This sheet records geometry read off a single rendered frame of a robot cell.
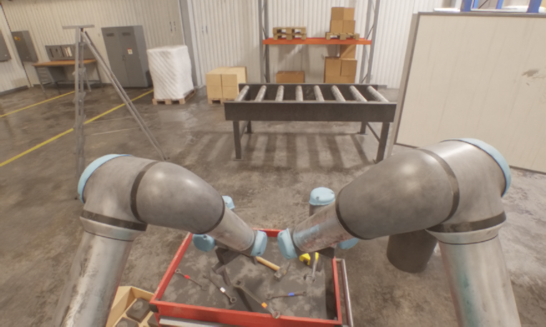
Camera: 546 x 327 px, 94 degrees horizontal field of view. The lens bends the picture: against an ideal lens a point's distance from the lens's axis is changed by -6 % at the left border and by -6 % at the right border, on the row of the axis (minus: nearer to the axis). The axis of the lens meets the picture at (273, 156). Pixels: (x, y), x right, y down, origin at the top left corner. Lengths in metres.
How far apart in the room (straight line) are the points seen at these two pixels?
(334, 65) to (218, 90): 3.06
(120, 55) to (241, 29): 3.81
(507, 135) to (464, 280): 2.51
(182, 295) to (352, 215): 0.96
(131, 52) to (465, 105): 8.70
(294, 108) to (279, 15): 5.16
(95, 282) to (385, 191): 0.48
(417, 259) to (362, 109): 2.11
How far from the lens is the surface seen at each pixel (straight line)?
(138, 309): 2.23
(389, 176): 0.39
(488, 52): 2.80
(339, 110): 3.82
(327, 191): 0.84
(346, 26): 7.51
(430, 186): 0.39
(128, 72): 9.81
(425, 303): 2.52
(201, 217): 0.50
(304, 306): 1.18
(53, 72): 11.57
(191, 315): 1.21
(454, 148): 0.47
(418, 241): 2.39
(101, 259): 0.55
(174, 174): 0.49
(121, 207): 0.53
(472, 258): 0.50
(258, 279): 1.26
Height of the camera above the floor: 1.89
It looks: 27 degrees down
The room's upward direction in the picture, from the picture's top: 1 degrees counter-clockwise
